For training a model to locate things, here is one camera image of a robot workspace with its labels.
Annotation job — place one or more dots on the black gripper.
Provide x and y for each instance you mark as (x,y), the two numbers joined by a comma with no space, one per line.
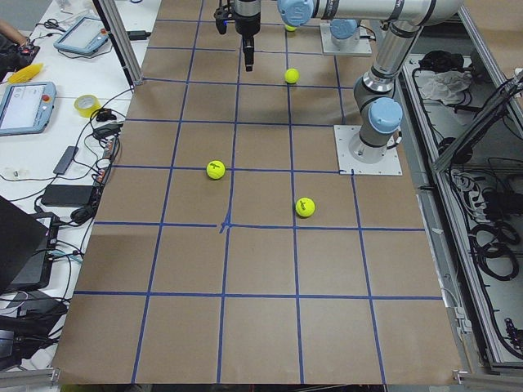
(247,20)

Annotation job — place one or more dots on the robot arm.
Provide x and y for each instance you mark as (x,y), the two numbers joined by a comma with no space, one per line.
(381,115)
(342,29)

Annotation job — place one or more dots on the tennis ball near arm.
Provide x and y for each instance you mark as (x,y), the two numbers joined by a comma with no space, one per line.
(305,207)

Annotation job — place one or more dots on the centre tennis ball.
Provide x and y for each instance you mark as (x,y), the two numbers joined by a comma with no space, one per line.
(291,76)

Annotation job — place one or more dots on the front Wilson tennis ball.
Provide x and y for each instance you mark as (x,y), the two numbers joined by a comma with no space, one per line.
(215,169)

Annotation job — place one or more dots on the small black charger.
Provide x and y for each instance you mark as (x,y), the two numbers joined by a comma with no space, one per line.
(138,35)

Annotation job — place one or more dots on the far teach pendant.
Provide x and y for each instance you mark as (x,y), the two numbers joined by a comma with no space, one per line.
(83,38)

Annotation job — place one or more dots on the teach pendant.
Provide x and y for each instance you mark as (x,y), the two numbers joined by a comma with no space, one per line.
(83,38)
(26,108)

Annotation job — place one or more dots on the yellow tape roll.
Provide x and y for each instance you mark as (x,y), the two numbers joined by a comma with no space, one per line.
(87,105)

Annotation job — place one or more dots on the white crumpled cloth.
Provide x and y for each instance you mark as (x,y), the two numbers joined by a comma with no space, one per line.
(448,87)

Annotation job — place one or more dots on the grey usb hub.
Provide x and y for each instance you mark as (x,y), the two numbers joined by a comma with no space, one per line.
(65,160)

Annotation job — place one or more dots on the yellow plastic object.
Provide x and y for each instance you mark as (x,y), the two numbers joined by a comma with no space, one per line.
(25,74)

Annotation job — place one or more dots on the near teach pendant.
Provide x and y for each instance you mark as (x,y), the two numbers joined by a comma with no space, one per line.
(26,108)

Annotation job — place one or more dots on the black power adapter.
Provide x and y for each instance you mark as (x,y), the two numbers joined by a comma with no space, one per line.
(67,195)

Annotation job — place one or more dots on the black laptop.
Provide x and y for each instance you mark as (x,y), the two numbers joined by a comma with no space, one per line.
(26,244)

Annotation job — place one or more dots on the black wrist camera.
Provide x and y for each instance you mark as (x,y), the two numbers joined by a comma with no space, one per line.
(222,15)

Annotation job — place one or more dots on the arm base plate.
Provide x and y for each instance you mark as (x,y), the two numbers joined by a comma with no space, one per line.
(355,45)
(392,163)

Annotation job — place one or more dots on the aluminium frame post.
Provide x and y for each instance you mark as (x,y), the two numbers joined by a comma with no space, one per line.
(113,23)

